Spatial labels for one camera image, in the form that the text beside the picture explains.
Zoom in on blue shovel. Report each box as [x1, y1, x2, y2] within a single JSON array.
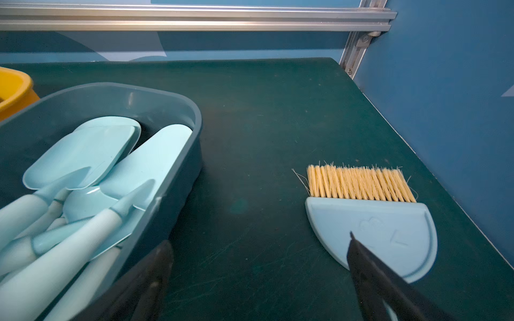
[[45, 208, 145, 320], [75, 116, 141, 161], [1, 187, 117, 276], [1, 124, 193, 320], [15, 189, 71, 239]]

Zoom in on blue shovel sideways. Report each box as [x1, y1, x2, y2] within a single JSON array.
[[1, 125, 135, 248]]

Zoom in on blue dustpan brush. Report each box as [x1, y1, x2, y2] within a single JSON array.
[[298, 164, 438, 283]]

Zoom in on aluminium back frame rail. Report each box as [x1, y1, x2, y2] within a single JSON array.
[[1, 2, 397, 32]]

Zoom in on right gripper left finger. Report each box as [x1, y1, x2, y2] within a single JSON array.
[[73, 240, 174, 320]]

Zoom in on yellow storage box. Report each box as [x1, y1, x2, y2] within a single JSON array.
[[0, 67, 40, 121]]

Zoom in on blue-grey storage box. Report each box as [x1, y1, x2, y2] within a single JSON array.
[[0, 82, 203, 321]]

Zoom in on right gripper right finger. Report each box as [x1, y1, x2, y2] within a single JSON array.
[[347, 234, 455, 320]]

